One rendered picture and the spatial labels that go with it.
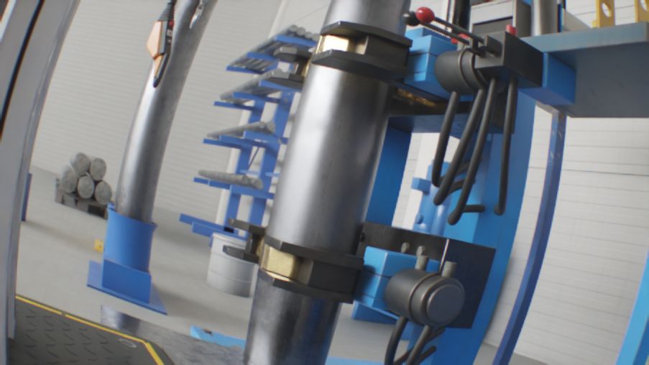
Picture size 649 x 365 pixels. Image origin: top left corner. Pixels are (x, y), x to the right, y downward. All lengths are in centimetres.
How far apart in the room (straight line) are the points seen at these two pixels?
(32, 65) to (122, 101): 1187
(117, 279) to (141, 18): 999
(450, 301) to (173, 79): 189
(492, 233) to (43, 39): 160
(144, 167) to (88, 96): 952
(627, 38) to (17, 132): 98
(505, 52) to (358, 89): 57
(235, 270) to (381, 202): 225
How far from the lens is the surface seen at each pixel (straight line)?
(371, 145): 174
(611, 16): 129
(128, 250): 292
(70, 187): 626
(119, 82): 1239
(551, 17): 146
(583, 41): 123
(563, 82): 135
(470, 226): 189
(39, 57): 49
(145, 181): 292
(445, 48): 155
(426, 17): 121
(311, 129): 172
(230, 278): 430
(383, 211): 215
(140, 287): 294
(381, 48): 153
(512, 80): 132
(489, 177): 188
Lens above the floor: 59
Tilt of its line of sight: 2 degrees up
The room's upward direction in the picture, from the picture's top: 14 degrees clockwise
